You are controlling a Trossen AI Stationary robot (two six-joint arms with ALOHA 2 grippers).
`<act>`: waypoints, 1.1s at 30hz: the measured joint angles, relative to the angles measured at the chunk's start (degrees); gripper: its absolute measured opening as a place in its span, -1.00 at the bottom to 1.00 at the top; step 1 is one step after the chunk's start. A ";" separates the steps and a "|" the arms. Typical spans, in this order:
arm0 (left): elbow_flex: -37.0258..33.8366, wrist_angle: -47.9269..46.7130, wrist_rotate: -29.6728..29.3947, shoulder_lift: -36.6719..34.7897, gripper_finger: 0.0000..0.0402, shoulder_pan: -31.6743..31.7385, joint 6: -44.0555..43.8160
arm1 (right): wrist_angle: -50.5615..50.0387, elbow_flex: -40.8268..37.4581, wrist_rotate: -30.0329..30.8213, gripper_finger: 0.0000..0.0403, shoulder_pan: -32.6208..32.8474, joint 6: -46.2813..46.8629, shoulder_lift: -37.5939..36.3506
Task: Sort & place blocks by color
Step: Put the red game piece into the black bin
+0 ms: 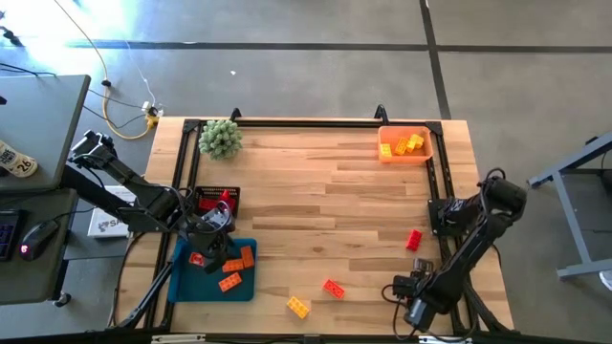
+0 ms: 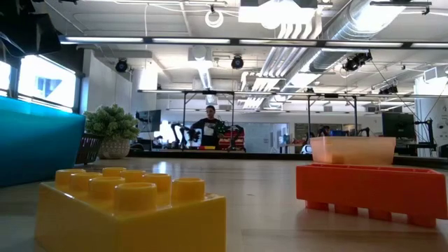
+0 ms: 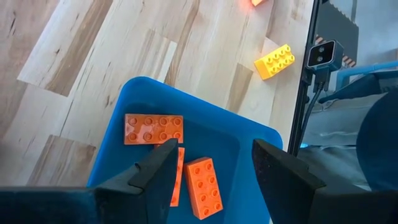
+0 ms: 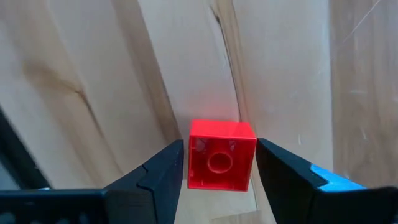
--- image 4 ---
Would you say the red two-by-two building block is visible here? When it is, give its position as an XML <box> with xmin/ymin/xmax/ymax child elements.
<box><xmin>187</xmin><ymin>119</ymin><xmax>258</xmax><ymax>192</ymax></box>

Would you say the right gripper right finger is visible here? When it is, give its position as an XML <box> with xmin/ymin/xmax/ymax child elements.
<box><xmin>255</xmin><ymin>138</ymin><xmax>398</xmax><ymax>224</ymax></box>

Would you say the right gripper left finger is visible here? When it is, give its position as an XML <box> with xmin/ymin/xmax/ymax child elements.
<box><xmin>0</xmin><ymin>139</ymin><xmax>185</xmax><ymax>224</ymax></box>

